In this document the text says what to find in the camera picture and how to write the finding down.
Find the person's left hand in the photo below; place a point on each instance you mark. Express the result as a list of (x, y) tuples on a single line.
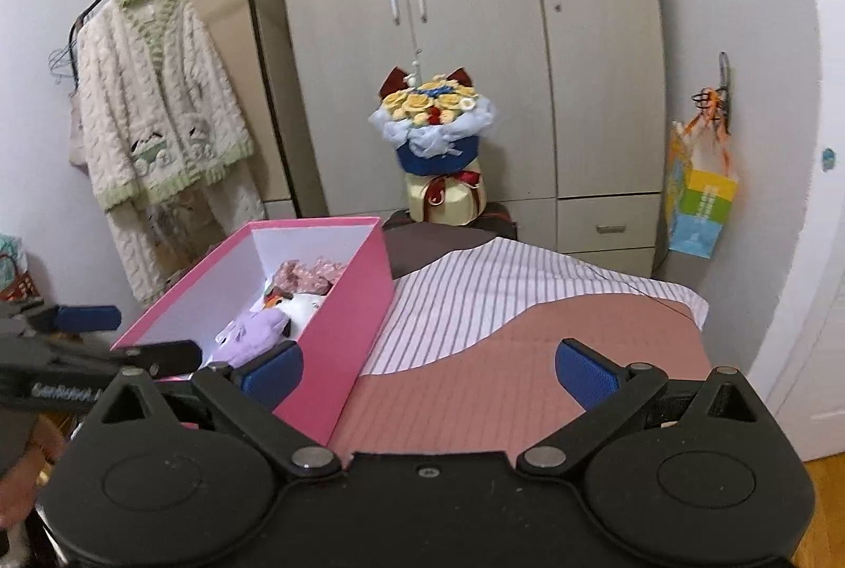
[(46, 449)]

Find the pink floral scrunchie cloth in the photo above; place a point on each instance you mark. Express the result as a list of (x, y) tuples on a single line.
[(307, 274)]

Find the round teal wall sticker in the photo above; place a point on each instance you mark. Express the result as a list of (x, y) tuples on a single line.
[(828, 159)]

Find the purple plush toy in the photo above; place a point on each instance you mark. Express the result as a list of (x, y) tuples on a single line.
[(257, 330)]

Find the black metal clothes rack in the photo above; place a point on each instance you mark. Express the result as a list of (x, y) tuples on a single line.
[(267, 80)]

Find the patterned woven bag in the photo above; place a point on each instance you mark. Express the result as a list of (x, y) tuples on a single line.
[(13, 271)]

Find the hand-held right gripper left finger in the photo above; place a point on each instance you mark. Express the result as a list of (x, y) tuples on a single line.
[(272, 375)]

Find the white door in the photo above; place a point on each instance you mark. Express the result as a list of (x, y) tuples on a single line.
[(833, 343)]

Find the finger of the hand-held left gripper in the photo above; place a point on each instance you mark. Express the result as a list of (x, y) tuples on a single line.
[(165, 357), (89, 318)]

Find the colourful paper gift bag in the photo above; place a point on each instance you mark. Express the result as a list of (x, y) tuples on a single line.
[(700, 211)]

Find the pink cardboard box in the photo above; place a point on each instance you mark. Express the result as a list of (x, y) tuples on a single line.
[(350, 330)]

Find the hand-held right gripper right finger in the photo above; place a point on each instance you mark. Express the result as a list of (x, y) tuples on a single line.
[(584, 371)]

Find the dark brown box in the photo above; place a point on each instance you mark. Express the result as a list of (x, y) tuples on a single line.
[(495, 221)]

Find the flower bouquet with blue wrap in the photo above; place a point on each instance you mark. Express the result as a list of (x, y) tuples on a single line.
[(439, 159)]

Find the beige tote bag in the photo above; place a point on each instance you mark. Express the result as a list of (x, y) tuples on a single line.
[(76, 139)]

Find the cream and green fluffy cardigan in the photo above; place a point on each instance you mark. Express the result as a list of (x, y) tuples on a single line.
[(158, 99)]

